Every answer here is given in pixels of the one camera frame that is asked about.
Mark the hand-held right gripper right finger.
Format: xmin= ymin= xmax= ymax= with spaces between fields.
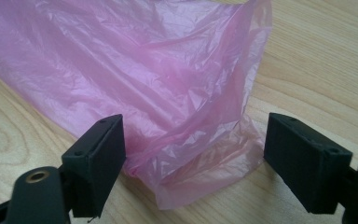
xmin=263 ymin=112 xmax=354 ymax=215

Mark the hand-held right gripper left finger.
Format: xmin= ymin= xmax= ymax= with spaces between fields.
xmin=60 ymin=113 xmax=127 ymax=218

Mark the pink plastic bag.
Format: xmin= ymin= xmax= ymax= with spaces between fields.
xmin=0 ymin=0 xmax=273 ymax=211

